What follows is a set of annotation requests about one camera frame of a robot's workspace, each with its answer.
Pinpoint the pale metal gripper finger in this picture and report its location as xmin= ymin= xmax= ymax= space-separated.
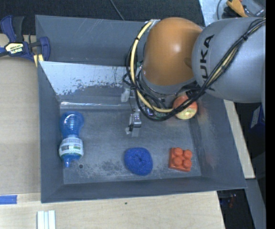
xmin=131 ymin=113 xmax=143 ymax=138
xmin=125 ymin=114 xmax=133 ymax=135

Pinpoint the grey metal bin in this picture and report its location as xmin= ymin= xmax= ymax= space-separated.
xmin=34 ymin=14 xmax=248 ymax=204

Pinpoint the blue round scrubber sponge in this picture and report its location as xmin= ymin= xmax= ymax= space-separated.
xmin=123 ymin=147 xmax=154 ymax=177

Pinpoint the red and yellow apple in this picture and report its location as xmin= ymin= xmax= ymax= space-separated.
xmin=172 ymin=94 xmax=199 ymax=121

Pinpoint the blue clear plastic bottle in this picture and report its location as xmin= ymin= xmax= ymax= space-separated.
xmin=58 ymin=111 xmax=85 ymax=168

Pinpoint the orange toy building brick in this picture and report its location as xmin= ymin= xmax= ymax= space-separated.
xmin=168 ymin=147 xmax=193 ymax=173

